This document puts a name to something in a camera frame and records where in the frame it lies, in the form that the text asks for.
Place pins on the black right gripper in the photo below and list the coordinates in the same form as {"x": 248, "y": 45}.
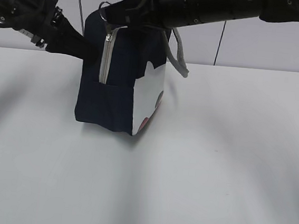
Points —
{"x": 161, "y": 14}

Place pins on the navy blue lunch bag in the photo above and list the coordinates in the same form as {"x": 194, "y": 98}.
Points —
{"x": 122, "y": 88}

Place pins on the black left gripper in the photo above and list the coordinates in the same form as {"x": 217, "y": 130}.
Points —
{"x": 44, "y": 20}

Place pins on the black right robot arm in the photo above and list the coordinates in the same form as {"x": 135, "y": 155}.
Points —
{"x": 209, "y": 11}

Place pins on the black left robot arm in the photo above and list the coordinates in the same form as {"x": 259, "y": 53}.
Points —
{"x": 6, "y": 14}

